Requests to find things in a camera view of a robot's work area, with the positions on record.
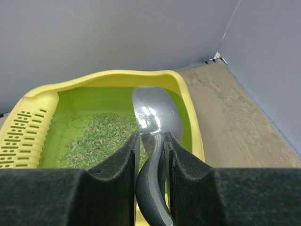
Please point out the silver metal scoop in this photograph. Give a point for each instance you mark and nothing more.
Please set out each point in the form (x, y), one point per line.
(155, 114)

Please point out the yellow green litter box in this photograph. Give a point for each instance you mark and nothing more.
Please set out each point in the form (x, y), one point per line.
(79, 123)

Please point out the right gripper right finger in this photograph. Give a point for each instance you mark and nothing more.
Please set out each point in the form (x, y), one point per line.
(202, 195)

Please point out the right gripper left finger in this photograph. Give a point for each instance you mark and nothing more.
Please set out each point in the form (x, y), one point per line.
(101, 196)

